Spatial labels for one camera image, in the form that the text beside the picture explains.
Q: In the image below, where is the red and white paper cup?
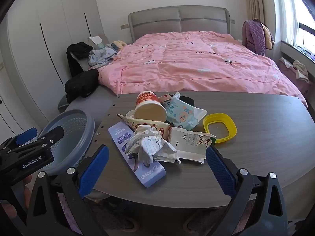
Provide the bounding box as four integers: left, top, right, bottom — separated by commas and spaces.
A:
133, 91, 168, 123

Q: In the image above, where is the white wardrobe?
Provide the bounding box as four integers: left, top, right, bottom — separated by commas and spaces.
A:
5, 0, 106, 128

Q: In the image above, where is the window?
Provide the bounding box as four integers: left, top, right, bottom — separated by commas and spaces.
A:
281, 0, 315, 62

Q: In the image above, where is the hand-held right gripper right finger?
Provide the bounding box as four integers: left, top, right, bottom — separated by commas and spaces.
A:
205, 146, 288, 236

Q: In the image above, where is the black bundled clothing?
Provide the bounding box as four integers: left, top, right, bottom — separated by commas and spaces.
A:
64, 69, 99, 104

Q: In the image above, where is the white paper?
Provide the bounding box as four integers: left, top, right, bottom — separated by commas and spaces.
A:
124, 125, 181, 164

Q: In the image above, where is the beige curtain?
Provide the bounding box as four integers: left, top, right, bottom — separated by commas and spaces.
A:
242, 0, 265, 25

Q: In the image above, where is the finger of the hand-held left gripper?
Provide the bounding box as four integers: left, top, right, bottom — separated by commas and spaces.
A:
0, 128, 38, 151
11, 126, 65, 154

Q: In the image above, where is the black draped clothing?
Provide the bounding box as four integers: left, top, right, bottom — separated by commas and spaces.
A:
66, 42, 94, 79

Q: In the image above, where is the cream cartoon snack wrapper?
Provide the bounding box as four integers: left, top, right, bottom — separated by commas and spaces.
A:
117, 114, 172, 140

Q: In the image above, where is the yellow plush toy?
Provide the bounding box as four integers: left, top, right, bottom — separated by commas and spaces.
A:
112, 40, 127, 52

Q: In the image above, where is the pink printed duvet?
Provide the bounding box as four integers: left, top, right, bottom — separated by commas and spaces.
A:
98, 31, 308, 107

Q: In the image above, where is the purple quilted jacket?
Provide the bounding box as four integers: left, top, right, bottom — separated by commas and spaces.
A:
242, 19, 266, 56

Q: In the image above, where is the grey padded headboard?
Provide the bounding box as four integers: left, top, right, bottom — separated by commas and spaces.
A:
128, 6, 231, 42

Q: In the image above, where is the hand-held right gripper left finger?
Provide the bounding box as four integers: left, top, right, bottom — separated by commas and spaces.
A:
26, 145, 110, 236

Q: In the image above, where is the cream crumpled cloth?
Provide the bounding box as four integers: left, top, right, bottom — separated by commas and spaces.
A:
293, 60, 309, 81

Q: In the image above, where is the person's left hand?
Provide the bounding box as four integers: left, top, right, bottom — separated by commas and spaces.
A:
0, 176, 33, 220

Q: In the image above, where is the purple cardboard box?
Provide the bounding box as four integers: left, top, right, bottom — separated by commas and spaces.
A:
108, 122, 166, 188

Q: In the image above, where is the blue-grey perforated plastic basket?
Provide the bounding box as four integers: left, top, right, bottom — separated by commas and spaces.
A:
37, 109, 95, 175

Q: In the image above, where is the white and red flattened carton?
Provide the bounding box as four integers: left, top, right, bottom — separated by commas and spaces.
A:
157, 93, 175, 104

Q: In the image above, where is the white and green milk carton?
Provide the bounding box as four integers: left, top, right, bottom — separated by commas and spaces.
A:
169, 127, 217, 164

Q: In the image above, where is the light blue wet wipes packet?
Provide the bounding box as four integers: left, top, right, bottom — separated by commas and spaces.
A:
161, 92, 208, 131

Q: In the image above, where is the black flat object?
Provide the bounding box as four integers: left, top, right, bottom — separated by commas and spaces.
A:
181, 96, 196, 106

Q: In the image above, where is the purple rug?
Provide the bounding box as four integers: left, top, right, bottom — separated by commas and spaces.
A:
58, 193, 83, 235

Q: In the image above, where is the light blue crumpled clothing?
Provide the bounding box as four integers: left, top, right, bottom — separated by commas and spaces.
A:
88, 48, 118, 67

